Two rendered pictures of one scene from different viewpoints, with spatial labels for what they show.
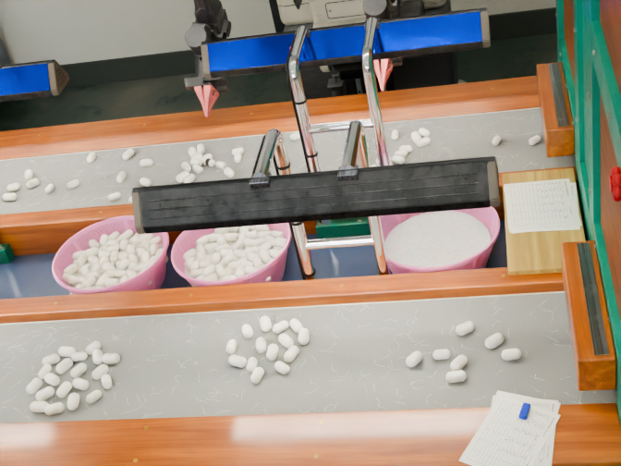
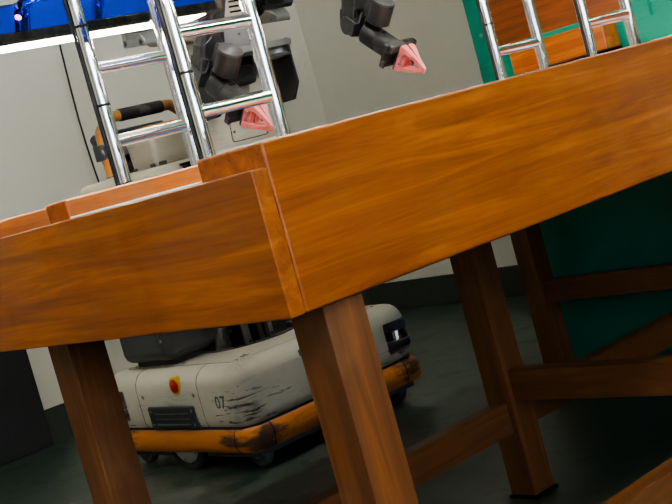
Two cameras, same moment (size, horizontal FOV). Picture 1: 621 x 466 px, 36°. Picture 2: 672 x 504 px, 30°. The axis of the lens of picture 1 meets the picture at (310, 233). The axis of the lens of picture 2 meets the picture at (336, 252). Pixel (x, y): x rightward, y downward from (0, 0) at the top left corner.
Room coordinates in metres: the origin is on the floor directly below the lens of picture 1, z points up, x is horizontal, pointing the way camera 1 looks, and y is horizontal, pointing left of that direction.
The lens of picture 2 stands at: (0.58, 2.41, 0.74)
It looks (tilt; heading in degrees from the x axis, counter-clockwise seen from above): 5 degrees down; 304
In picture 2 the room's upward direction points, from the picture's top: 15 degrees counter-clockwise
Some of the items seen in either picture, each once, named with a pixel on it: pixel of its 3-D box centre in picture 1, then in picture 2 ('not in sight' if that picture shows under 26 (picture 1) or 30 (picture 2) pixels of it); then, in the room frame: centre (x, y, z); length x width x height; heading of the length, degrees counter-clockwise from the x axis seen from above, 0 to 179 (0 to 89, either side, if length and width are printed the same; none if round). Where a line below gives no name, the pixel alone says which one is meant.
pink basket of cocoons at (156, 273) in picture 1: (116, 267); not in sight; (1.74, 0.44, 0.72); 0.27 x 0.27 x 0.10
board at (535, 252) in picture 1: (542, 218); not in sight; (1.50, -0.46, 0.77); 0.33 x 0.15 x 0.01; 165
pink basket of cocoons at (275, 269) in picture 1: (236, 259); not in sight; (1.67, 0.17, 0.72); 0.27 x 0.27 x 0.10
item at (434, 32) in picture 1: (342, 41); not in sight; (1.87, -0.16, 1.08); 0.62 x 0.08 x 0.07; 75
